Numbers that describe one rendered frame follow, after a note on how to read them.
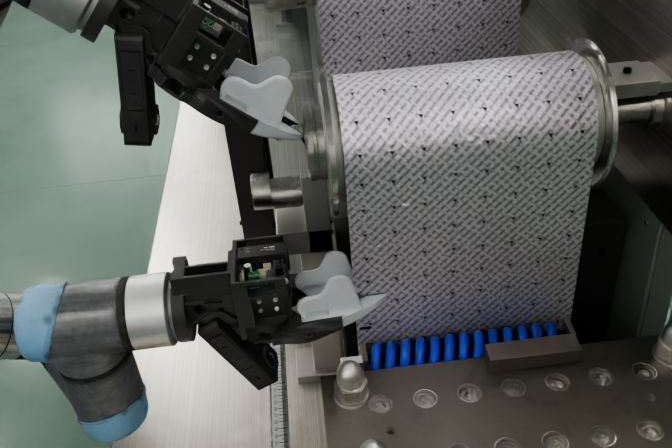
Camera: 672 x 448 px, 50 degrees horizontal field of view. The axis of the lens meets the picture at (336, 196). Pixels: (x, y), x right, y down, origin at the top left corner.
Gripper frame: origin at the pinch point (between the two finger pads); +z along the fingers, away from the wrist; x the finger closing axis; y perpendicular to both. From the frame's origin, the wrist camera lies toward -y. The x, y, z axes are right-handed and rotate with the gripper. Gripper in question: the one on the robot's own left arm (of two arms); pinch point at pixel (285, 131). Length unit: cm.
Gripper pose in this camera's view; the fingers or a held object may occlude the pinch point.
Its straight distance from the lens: 68.9
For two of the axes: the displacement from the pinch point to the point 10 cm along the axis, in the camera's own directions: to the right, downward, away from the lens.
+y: 5.8, -7.1, -4.0
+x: -1.0, -5.4, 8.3
